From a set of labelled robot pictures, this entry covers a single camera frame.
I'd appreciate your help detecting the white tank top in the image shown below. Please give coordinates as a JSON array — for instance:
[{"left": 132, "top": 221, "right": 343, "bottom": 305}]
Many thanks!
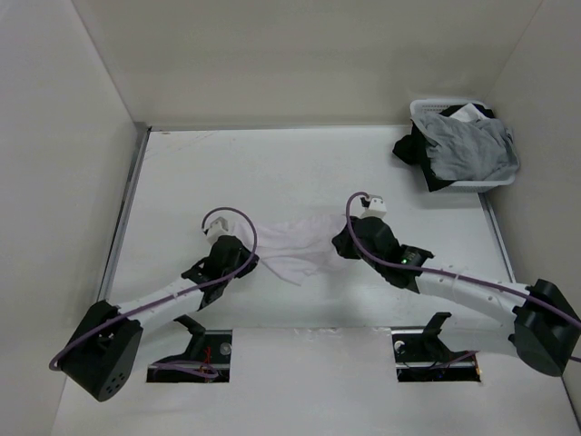
[{"left": 255, "top": 214, "right": 353, "bottom": 285}]

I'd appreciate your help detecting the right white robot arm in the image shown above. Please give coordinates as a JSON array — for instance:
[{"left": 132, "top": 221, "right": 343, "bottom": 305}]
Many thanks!
[{"left": 331, "top": 216, "right": 580, "bottom": 377}]

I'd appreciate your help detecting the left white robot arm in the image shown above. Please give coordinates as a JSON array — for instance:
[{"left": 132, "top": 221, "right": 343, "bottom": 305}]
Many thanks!
[{"left": 49, "top": 235, "right": 260, "bottom": 402}]

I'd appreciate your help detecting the black tank top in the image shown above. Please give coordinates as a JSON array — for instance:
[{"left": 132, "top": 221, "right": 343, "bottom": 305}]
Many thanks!
[{"left": 392, "top": 105, "right": 495, "bottom": 193}]

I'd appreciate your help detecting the grey tank top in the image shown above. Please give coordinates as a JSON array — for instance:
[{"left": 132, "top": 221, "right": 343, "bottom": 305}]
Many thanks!
[{"left": 411, "top": 113, "right": 520, "bottom": 182}]

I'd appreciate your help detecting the white plastic laundry basket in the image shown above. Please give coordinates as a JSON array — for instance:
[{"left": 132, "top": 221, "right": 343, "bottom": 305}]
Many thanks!
[{"left": 409, "top": 96, "right": 516, "bottom": 194}]

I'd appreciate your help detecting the white garment in basket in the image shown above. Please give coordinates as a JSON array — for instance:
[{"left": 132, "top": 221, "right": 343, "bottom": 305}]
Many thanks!
[{"left": 449, "top": 104, "right": 487, "bottom": 123}]

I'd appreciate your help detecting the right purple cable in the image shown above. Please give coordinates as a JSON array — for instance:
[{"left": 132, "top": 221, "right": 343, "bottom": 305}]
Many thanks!
[{"left": 345, "top": 191, "right": 581, "bottom": 364}]

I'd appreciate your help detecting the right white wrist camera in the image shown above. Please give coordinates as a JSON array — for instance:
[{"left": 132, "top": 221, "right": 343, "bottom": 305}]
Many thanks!
[{"left": 360, "top": 194, "right": 387, "bottom": 220}]

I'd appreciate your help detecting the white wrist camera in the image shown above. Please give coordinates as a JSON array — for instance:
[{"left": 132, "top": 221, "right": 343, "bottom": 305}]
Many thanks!
[
  {"left": 203, "top": 217, "right": 231, "bottom": 244},
  {"left": 360, "top": 194, "right": 387, "bottom": 220}
]

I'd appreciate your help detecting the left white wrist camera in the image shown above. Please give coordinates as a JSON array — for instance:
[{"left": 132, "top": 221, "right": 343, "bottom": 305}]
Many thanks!
[{"left": 203, "top": 217, "right": 231, "bottom": 244}]

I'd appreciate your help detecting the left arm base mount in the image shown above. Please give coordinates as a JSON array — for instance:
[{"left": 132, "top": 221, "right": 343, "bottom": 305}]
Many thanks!
[{"left": 146, "top": 315, "right": 233, "bottom": 384}]

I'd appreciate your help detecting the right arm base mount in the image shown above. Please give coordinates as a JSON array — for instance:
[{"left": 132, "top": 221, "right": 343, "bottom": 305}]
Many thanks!
[{"left": 391, "top": 312, "right": 481, "bottom": 382}]

